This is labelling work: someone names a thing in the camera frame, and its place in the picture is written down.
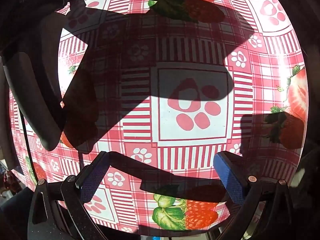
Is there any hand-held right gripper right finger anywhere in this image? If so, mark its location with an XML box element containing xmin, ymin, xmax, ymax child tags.
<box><xmin>213</xmin><ymin>151</ymin><xmax>295</xmax><ymax>240</ymax></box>

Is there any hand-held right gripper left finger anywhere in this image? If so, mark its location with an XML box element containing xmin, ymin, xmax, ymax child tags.
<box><xmin>27</xmin><ymin>151</ymin><xmax>111</xmax><ymax>240</ymax></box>

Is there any white object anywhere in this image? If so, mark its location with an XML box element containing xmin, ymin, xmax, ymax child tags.
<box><xmin>289</xmin><ymin>167</ymin><xmax>307</xmax><ymax>188</ymax></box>

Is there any red strawberry print tablecloth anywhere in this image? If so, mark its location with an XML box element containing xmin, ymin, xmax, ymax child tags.
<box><xmin>9</xmin><ymin>0</ymin><xmax>308</xmax><ymax>232</ymax></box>

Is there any black cable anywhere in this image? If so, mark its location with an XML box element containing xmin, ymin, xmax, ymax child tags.
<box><xmin>22</xmin><ymin>112</ymin><xmax>34</xmax><ymax>183</ymax></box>

